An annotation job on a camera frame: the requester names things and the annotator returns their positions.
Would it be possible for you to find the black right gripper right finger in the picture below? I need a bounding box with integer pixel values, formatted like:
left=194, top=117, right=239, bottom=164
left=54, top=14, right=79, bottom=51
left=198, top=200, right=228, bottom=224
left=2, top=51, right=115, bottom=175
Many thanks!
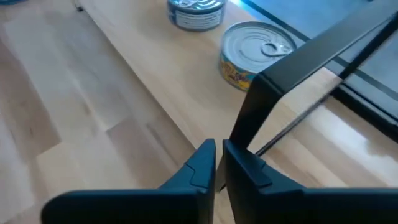
left=223, top=139, right=398, bottom=224

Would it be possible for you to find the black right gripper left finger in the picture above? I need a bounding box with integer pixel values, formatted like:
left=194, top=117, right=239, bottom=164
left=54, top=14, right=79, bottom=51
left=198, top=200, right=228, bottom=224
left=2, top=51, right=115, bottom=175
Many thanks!
left=40, top=138, right=216, bottom=224

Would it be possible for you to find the yellowfin tuna can teal label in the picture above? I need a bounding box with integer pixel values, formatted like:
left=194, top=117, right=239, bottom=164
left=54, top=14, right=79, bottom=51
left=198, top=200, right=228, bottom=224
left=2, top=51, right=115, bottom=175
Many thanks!
left=218, top=21, right=298, bottom=93

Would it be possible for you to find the wooden shelf black metal frame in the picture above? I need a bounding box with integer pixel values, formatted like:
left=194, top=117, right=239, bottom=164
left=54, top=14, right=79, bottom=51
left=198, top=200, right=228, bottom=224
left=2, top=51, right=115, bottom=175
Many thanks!
left=74, top=0, right=398, bottom=194

